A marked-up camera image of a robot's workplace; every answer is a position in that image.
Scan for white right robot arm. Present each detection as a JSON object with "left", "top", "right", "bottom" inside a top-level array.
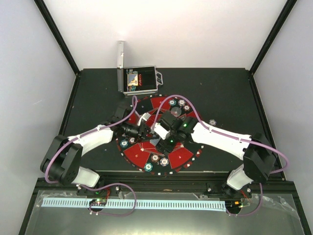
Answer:
[{"left": 151, "top": 111, "right": 276, "bottom": 198}]

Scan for light blue cable duct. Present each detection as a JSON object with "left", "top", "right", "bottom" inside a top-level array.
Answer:
[{"left": 41, "top": 198, "right": 226, "bottom": 212}]

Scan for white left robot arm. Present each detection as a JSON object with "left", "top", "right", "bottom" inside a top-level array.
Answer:
[{"left": 40, "top": 104, "right": 151, "bottom": 195}]

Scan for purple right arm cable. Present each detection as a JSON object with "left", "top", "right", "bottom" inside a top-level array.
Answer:
[{"left": 155, "top": 94, "right": 290, "bottom": 217}]

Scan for round red black poker mat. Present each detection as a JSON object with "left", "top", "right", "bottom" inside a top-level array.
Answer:
[{"left": 116, "top": 95, "right": 204, "bottom": 176}]

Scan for card pack in case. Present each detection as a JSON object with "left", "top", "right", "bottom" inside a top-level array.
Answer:
[{"left": 127, "top": 73, "right": 138, "bottom": 86}]

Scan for purple white chip stack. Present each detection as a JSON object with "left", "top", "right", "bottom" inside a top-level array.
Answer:
[{"left": 209, "top": 119, "right": 217, "bottom": 126}]

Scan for grey card deck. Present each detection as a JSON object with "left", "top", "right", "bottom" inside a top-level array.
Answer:
[{"left": 149, "top": 139, "right": 160, "bottom": 146}]

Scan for blue white chips seat one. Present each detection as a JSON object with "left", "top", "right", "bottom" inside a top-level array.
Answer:
[{"left": 178, "top": 99, "right": 186, "bottom": 107}]

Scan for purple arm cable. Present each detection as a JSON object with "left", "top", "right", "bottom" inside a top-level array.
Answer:
[
  {"left": 45, "top": 95, "right": 139, "bottom": 184},
  {"left": 155, "top": 94, "right": 290, "bottom": 217}
]

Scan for clear round dealer puck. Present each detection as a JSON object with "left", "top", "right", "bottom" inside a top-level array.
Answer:
[{"left": 171, "top": 107, "right": 182, "bottom": 117}]

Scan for blue white chip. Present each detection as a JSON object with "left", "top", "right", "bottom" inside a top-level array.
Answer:
[{"left": 159, "top": 158, "right": 169, "bottom": 166}]

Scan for small green circuit board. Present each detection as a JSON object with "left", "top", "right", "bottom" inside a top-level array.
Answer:
[{"left": 89, "top": 198, "right": 107, "bottom": 206}]

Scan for green chips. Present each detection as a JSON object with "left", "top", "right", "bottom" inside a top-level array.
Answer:
[
  {"left": 144, "top": 163, "right": 153, "bottom": 172},
  {"left": 168, "top": 99, "right": 177, "bottom": 107},
  {"left": 120, "top": 140, "right": 129, "bottom": 148}
]

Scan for open aluminium poker case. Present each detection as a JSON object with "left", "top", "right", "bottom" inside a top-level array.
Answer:
[{"left": 117, "top": 41, "right": 163, "bottom": 96}]

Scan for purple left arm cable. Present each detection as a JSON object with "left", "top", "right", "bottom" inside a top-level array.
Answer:
[{"left": 45, "top": 95, "right": 139, "bottom": 184}]

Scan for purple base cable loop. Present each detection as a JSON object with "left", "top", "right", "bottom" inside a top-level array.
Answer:
[{"left": 78, "top": 183, "right": 137, "bottom": 217}]

